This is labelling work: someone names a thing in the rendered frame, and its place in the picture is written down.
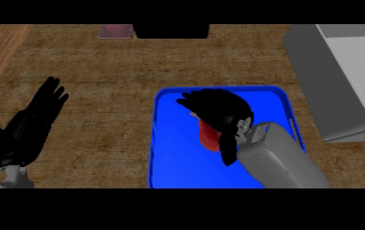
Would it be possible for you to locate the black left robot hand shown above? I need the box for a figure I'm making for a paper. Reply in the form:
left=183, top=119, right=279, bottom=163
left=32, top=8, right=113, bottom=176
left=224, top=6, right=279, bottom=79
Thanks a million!
left=0, top=75, right=71, bottom=168

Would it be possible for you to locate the grey box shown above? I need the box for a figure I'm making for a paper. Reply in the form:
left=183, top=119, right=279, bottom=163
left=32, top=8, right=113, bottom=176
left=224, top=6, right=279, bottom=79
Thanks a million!
left=282, top=24, right=365, bottom=144

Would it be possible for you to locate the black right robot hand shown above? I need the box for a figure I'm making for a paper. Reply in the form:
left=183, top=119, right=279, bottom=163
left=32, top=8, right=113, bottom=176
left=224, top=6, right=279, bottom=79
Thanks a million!
left=175, top=88, right=255, bottom=167

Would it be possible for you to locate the pink box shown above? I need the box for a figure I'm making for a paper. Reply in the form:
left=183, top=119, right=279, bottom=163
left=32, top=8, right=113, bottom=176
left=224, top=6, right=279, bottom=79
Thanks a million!
left=97, top=24, right=136, bottom=41

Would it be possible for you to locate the blue tray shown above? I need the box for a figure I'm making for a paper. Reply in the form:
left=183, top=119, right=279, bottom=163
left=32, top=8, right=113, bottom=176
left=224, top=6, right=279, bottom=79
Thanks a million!
left=146, top=85, right=306, bottom=189

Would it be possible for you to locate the light wooden board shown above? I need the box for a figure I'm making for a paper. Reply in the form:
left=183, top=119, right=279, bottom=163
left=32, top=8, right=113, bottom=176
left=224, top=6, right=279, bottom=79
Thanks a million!
left=0, top=24, right=34, bottom=75

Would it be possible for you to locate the black appliance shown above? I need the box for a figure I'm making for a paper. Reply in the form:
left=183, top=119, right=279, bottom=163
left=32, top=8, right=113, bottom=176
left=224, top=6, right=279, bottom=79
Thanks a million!
left=133, top=24, right=211, bottom=40

